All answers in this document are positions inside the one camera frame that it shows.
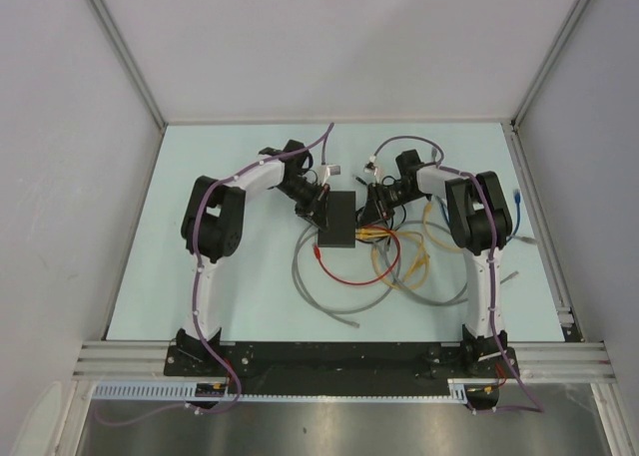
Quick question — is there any black network switch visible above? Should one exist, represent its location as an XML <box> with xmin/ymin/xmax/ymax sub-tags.
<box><xmin>317</xmin><ymin>191</ymin><xmax>356</xmax><ymax>249</ymax></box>

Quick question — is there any blue ethernet cable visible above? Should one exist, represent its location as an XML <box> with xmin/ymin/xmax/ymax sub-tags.
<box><xmin>438</xmin><ymin>189</ymin><xmax>524</xmax><ymax>240</ymax></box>

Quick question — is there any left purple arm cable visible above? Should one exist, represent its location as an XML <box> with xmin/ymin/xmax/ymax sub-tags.
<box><xmin>94</xmin><ymin>122</ymin><xmax>335</xmax><ymax>425</ymax></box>

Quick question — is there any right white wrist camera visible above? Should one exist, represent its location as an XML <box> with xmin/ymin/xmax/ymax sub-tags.
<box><xmin>363</xmin><ymin>156</ymin><xmax>382</xmax><ymax>180</ymax></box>

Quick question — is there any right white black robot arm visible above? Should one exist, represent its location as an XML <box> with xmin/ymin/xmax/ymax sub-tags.
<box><xmin>356</xmin><ymin>150</ymin><xmax>514</xmax><ymax>377</ymax></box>

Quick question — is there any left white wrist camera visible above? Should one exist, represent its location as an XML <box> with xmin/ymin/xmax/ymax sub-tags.
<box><xmin>318</xmin><ymin>164</ymin><xmax>341</xmax><ymax>186</ymax></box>

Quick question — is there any red ethernet cable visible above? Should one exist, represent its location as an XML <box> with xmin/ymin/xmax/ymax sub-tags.
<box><xmin>312</xmin><ymin>228</ymin><xmax>403</xmax><ymax>286</ymax></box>

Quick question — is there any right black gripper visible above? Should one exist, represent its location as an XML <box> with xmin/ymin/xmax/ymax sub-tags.
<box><xmin>356</xmin><ymin>183</ymin><xmax>427</xmax><ymax>230</ymax></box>

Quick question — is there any grey slotted cable duct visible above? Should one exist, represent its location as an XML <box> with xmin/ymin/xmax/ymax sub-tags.
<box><xmin>93</xmin><ymin>381</ymin><xmax>227</xmax><ymax>401</ymax></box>

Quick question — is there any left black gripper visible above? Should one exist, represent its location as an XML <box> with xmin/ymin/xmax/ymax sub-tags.
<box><xmin>276</xmin><ymin>177</ymin><xmax>330</xmax><ymax>233</ymax></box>

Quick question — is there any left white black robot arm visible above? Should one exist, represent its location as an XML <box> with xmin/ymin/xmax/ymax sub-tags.
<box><xmin>176</xmin><ymin>140</ymin><xmax>329</xmax><ymax>376</ymax></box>

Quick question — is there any black ethernet cable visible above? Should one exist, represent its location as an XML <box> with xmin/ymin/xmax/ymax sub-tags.
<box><xmin>352</xmin><ymin>174</ymin><xmax>405</xmax><ymax>232</ymax></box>

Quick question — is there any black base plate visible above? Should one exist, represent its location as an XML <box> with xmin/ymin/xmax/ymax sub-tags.
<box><xmin>164</xmin><ymin>341</ymin><xmax>519</xmax><ymax>397</ymax></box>

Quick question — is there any aluminium frame rail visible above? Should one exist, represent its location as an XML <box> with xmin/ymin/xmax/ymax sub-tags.
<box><xmin>72</xmin><ymin>341</ymin><xmax>616</xmax><ymax>384</ymax></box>

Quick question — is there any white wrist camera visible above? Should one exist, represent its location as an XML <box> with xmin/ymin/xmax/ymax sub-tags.
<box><xmin>363</xmin><ymin>156</ymin><xmax>382</xmax><ymax>180</ymax></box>
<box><xmin>318</xmin><ymin>164</ymin><xmax>341</xmax><ymax>186</ymax></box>

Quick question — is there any right grey cable duct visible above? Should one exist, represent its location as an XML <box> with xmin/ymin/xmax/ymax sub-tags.
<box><xmin>447</xmin><ymin>378</ymin><xmax>501</xmax><ymax>400</ymax></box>

